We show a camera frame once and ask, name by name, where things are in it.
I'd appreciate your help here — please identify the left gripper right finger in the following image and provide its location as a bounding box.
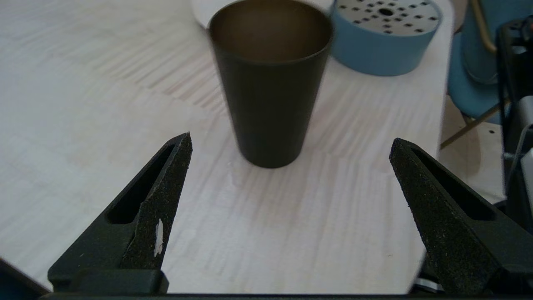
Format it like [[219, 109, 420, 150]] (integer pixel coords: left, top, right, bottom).
[[389, 138, 533, 294]]

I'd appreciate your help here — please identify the black tapered cup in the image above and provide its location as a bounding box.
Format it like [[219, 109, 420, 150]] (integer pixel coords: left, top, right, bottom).
[[208, 0, 334, 169]]

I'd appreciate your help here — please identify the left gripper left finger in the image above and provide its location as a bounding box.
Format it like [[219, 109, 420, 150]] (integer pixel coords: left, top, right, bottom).
[[48, 132, 193, 294]]

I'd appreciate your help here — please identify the large dark tea dispenser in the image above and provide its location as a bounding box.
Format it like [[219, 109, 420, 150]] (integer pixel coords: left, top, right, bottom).
[[191, 0, 336, 30]]

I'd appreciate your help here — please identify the large perforated drip tray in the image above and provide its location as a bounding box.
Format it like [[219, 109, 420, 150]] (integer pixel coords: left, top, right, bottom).
[[331, 0, 443, 77]]

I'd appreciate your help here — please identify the blue chair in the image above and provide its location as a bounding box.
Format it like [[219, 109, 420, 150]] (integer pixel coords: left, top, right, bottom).
[[441, 0, 533, 150]]

